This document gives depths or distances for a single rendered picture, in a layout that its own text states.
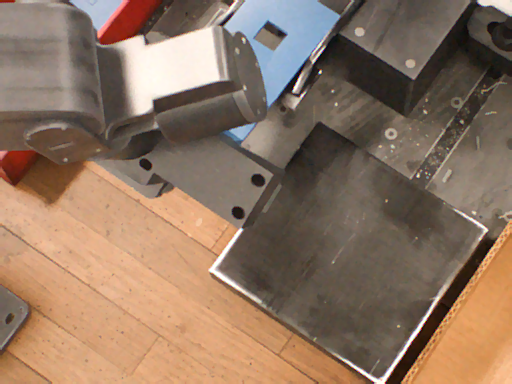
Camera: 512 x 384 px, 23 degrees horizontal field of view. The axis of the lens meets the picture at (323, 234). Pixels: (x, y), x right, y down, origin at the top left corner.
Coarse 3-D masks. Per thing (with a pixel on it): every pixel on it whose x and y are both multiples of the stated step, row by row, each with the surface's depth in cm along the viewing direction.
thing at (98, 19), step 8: (72, 0) 110; (80, 0) 110; (104, 0) 110; (112, 0) 110; (120, 0) 110; (88, 8) 110; (96, 8) 110; (104, 8) 110; (112, 8) 110; (96, 16) 110; (104, 16) 110; (96, 24) 110
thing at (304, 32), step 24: (264, 0) 101; (288, 0) 101; (312, 0) 102; (240, 24) 101; (264, 24) 101; (288, 24) 101; (312, 24) 101; (264, 48) 100; (288, 48) 100; (312, 48) 100; (264, 72) 99; (288, 72) 99; (240, 144) 97
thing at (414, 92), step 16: (224, 0) 110; (464, 16) 104; (272, 32) 110; (352, 48) 102; (448, 48) 106; (352, 64) 105; (368, 64) 103; (432, 64) 104; (352, 80) 108; (368, 80) 106; (384, 80) 104; (400, 80) 102; (416, 80) 101; (432, 80) 108; (384, 96) 107; (400, 96) 105; (416, 96) 106; (400, 112) 108
